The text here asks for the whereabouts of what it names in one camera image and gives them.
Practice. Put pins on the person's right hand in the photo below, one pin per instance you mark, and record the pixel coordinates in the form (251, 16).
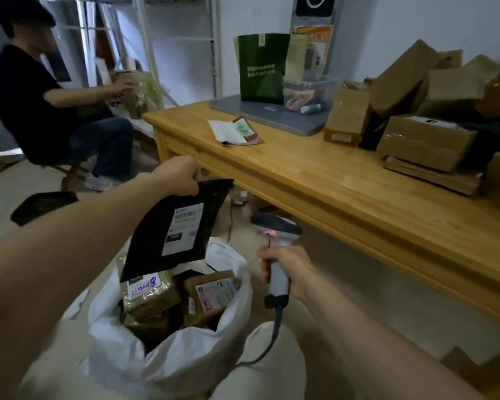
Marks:
(296, 270)

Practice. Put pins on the grey desk mat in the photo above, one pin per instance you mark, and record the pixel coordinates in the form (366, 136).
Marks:
(275, 116)

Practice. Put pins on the person's right forearm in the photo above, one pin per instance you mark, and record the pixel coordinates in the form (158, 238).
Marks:
(383, 349)

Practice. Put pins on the person's left hand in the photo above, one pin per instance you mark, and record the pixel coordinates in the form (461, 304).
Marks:
(176, 174)

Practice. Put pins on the clear wrapped parcel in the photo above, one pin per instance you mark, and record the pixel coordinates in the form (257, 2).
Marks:
(143, 97)

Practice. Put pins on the black mailer bag white label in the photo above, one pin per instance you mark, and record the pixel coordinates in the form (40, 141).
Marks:
(158, 233)

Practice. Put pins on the brown parcel printed label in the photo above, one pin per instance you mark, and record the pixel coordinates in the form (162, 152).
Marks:
(208, 297)

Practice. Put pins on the wooden table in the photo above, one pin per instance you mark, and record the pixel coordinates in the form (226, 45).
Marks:
(316, 179)

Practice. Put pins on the white metal shelf rack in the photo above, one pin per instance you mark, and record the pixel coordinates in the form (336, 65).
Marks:
(179, 37)

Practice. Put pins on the clear plastic storage box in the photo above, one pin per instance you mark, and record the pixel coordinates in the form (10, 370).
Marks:
(310, 95)

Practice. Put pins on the flat cardboard piece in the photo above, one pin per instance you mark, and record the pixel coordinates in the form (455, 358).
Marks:
(0, 160)

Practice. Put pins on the person's left forearm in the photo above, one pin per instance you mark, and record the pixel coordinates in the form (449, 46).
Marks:
(66, 254)

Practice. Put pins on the person's right fingers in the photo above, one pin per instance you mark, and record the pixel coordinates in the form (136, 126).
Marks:
(265, 262)

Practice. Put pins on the black wall sign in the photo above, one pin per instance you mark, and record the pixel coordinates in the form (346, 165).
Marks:
(315, 4)

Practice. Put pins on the black plastic bag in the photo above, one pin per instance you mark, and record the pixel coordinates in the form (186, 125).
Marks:
(41, 206)

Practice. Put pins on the white woven sack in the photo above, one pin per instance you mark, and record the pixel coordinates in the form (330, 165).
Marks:
(179, 362)

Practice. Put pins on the green paper bag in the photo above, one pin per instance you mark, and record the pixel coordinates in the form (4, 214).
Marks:
(260, 68)

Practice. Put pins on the folded paper leaflet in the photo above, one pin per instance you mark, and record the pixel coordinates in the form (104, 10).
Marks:
(233, 131)

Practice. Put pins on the pile of cardboard boxes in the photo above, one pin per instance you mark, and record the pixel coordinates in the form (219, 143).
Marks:
(425, 141)

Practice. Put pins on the small box under table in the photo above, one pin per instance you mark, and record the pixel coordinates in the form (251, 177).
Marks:
(239, 198)

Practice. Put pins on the grey handheld barcode scanner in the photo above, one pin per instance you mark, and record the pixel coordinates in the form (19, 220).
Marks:
(277, 235)

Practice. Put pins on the person's left fingers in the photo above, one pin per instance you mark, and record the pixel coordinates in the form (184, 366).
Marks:
(195, 174)

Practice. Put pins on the taped parcel handwritten label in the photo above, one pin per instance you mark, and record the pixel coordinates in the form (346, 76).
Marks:
(150, 293)

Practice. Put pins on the wooden stool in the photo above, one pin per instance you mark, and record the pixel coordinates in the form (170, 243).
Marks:
(71, 170)

